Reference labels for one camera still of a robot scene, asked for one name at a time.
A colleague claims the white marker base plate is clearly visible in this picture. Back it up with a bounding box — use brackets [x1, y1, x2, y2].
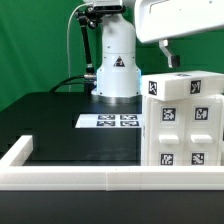
[75, 114, 142, 128]

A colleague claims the black cable bundle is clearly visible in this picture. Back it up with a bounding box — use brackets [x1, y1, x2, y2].
[49, 75, 98, 93]

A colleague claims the white cabinet top block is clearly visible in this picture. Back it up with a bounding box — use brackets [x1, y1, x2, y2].
[141, 71, 224, 101]

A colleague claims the black camera on mount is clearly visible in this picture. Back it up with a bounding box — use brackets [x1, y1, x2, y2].
[87, 0, 126, 14]

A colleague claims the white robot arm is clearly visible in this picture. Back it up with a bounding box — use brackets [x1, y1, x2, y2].
[83, 0, 224, 103]

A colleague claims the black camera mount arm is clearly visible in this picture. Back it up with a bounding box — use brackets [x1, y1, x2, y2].
[74, 7, 101, 81]

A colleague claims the white U-shaped border frame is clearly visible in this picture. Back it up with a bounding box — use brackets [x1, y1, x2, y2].
[0, 135, 224, 191]

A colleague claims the white cabinet body box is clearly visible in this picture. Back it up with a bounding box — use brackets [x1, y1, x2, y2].
[141, 95, 224, 166]

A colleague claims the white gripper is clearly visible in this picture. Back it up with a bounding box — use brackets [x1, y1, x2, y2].
[134, 0, 224, 68]

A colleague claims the white cable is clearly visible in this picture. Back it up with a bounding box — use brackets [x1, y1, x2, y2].
[66, 3, 88, 93]

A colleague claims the white cabinet door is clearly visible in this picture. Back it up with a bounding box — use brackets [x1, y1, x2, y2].
[149, 100, 185, 166]
[183, 95, 223, 166]

